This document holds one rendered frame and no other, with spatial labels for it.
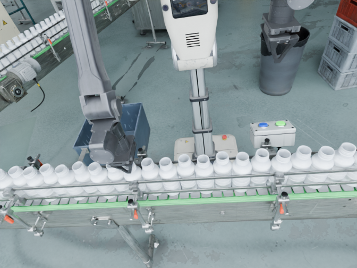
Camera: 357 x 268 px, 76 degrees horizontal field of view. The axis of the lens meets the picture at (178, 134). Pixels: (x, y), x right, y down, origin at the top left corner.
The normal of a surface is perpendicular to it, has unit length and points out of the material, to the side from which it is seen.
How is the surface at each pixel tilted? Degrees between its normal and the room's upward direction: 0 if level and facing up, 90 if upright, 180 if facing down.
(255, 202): 90
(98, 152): 90
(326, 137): 0
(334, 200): 90
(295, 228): 0
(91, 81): 62
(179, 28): 90
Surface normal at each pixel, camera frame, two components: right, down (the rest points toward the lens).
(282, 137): -0.07, 0.44
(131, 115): -0.03, 0.72
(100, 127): -0.15, -0.70
